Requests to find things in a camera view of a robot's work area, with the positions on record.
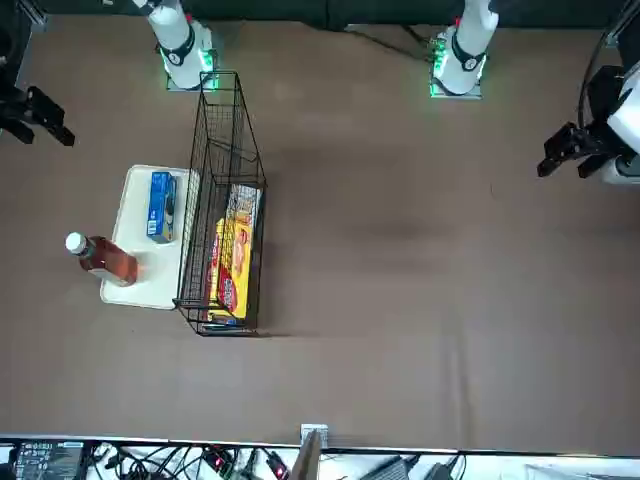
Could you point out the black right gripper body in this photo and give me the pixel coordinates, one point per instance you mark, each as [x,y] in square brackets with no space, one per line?
[12,102]

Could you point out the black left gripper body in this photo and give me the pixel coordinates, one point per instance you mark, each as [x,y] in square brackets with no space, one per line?
[602,100]

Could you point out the blue Oreo cookie box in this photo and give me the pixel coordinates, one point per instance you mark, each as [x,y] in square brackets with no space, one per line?
[161,210]

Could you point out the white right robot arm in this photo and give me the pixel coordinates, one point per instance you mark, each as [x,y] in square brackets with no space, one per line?
[182,50]

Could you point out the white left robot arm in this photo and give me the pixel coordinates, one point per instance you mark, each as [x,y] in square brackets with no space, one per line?
[467,45]

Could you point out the cream plastic tray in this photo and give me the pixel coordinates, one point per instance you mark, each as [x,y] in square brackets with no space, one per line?
[150,270]

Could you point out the white Franzzi biscuit box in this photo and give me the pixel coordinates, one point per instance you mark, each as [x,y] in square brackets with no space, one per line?
[246,200]

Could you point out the yellow Nabati wafer box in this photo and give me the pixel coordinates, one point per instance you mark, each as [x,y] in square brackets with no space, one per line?
[235,270]

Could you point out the dark blue chocolate cookie box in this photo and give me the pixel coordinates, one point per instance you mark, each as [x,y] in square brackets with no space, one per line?
[222,319]

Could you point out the large black power adapter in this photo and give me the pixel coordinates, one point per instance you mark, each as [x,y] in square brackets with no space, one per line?
[45,460]

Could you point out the small black power adapter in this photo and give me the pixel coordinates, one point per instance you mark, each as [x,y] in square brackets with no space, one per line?
[440,471]

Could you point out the grey power brick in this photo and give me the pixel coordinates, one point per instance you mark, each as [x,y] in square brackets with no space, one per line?
[390,469]

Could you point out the aluminium table edge rail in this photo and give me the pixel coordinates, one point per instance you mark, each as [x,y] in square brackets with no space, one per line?
[34,11]

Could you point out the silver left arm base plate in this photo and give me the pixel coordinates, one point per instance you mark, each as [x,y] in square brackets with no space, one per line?
[475,95]

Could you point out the power strip with red switch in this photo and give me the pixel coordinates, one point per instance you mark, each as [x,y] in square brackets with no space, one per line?
[216,460]
[278,467]

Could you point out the aluminium camera post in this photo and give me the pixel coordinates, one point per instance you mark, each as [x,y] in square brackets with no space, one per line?
[307,455]

